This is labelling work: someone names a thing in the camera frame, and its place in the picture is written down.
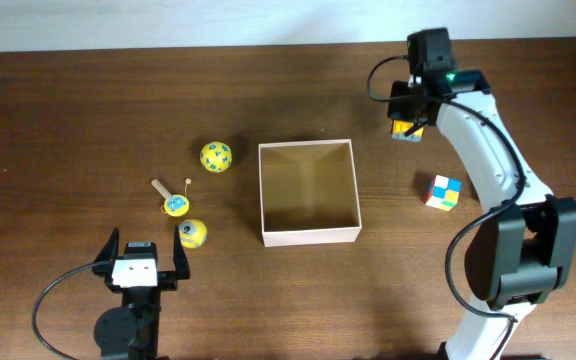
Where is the yellow one-eyed ball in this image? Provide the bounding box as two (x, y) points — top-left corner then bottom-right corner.
(178, 219), (207, 249)

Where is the pink cardboard box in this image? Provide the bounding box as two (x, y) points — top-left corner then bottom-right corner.
(258, 139), (362, 247)

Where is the multicolour puzzle cube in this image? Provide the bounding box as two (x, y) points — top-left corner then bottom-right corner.
(424, 175), (462, 211)

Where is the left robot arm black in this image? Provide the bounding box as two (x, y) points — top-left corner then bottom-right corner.
(93, 228), (190, 360)

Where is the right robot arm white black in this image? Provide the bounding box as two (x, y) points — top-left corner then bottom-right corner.
(384, 28), (576, 359)

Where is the yellow wooden rattle drum toy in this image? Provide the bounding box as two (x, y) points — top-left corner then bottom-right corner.
(150, 178), (192, 217)

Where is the yellow ball with blue letters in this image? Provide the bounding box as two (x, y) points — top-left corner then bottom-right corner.
(200, 141), (232, 173)

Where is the yellow grey toy truck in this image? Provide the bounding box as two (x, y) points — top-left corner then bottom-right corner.
(391, 120), (424, 143)

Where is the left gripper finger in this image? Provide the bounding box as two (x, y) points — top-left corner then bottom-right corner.
(173, 226), (190, 280)
(94, 228), (120, 263)

